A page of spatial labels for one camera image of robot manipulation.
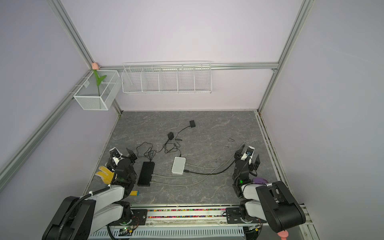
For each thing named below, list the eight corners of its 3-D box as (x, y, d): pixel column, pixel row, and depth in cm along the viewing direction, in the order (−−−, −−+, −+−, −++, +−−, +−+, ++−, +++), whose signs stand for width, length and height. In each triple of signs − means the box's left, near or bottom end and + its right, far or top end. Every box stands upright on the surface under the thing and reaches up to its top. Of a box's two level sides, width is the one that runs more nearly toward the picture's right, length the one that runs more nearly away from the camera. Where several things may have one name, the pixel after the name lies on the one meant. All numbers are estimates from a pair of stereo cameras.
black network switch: (138, 186, 86) (137, 184, 84) (144, 163, 95) (143, 161, 93) (150, 186, 86) (149, 184, 84) (154, 163, 95) (153, 161, 93)
